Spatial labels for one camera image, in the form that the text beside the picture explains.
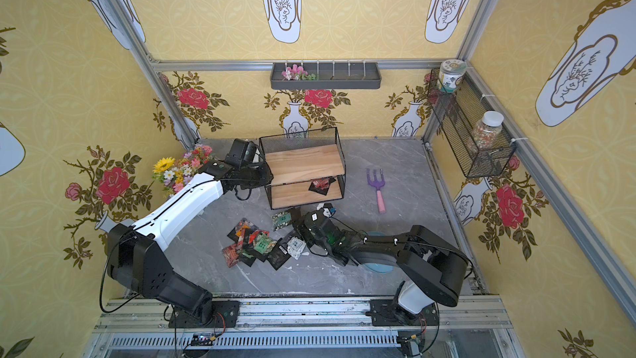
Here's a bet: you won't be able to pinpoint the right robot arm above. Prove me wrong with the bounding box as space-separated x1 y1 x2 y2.
291 210 473 327

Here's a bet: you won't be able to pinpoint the small circuit board left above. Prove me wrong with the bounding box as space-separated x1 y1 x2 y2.
190 333 218 347

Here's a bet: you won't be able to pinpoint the black wire two-tier shelf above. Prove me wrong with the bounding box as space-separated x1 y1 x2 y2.
258 128 346 210

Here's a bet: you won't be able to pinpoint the purple garden fork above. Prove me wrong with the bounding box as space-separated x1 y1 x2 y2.
366 168 386 214

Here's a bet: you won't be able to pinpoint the clear jar with candies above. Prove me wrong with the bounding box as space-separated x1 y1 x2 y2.
470 111 504 153

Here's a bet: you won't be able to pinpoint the light blue dustpan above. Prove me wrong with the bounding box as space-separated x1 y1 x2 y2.
364 231 394 274

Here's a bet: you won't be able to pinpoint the small circuit board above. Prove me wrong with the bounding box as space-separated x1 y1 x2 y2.
397 337 422 358
190 333 218 347

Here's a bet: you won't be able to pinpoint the small circuit board right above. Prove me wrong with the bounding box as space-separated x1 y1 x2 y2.
397 337 422 358

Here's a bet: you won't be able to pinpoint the grey wall tray shelf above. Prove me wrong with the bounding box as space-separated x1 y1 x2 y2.
270 61 383 90

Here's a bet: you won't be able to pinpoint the white green lidded jar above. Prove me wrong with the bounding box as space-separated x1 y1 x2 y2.
437 59 467 93

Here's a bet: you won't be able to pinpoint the red black tea bag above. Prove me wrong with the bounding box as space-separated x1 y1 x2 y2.
222 244 239 268

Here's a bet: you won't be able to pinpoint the small pink flowers in tray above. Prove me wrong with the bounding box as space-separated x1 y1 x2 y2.
281 64 317 81

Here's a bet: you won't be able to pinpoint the green black tea bag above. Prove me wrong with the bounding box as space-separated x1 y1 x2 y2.
253 234 278 259

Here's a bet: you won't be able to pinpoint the orange black tea bag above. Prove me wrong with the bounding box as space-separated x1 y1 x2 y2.
227 218 258 243

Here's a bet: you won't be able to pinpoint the black wire wall basket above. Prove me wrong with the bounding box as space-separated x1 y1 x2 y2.
422 69 517 178

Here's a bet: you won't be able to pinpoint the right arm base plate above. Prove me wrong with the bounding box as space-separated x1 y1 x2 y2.
365 299 439 327

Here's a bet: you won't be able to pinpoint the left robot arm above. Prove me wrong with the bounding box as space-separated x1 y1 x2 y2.
103 139 273 326

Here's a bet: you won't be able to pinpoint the colourful flower bouquet in planter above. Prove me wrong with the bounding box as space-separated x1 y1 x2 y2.
152 144 214 197

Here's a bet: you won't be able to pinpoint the black tea bag with barcode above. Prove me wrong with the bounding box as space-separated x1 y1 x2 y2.
267 244 291 270

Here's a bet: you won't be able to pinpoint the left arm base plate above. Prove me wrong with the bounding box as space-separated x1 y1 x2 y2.
168 300 240 330

